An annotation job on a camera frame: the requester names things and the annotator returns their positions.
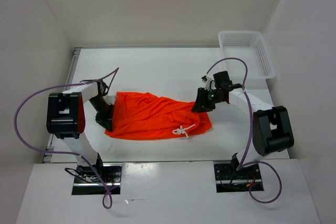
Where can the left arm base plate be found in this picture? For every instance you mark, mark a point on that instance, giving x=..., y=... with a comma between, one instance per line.
x=87, y=183

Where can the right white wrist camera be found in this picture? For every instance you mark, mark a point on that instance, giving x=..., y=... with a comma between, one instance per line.
x=209, y=83

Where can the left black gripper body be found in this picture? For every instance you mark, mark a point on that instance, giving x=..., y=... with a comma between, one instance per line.
x=104, y=110

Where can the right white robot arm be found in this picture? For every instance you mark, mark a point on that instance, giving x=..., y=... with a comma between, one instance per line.
x=270, y=128

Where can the orange mesh shorts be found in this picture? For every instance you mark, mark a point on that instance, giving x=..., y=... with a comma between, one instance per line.
x=144, y=116

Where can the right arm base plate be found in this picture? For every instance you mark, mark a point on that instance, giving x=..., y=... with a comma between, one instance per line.
x=230, y=181

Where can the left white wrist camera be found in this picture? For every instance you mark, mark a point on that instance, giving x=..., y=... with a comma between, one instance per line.
x=112, y=99

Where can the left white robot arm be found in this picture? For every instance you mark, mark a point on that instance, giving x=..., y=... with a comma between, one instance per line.
x=66, y=120

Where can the aluminium table edge rail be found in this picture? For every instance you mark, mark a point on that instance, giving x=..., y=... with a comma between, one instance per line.
x=74, y=59

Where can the white plastic basket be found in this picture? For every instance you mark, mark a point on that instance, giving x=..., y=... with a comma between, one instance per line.
x=250, y=47

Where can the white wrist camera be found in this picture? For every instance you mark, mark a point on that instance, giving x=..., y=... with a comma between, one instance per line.
x=209, y=83
x=112, y=99

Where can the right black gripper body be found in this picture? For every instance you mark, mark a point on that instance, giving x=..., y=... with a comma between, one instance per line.
x=208, y=99

